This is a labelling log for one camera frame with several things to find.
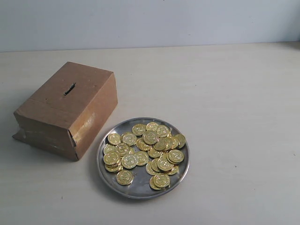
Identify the brown cardboard slotted box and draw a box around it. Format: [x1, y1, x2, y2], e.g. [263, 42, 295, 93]
[13, 62, 118, 161]

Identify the gold coin back top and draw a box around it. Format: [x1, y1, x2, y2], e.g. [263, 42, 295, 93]
[132, 123, 147, 136]

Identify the gold coin left stack top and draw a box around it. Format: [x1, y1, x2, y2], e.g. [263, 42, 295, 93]
[103, 151, 120, 165]

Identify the lone gold coin front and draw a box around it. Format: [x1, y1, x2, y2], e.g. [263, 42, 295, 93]
[116, 170, 134, 186]

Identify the round steel plate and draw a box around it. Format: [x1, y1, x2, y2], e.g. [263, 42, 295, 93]
[96, 117, 190, 200]

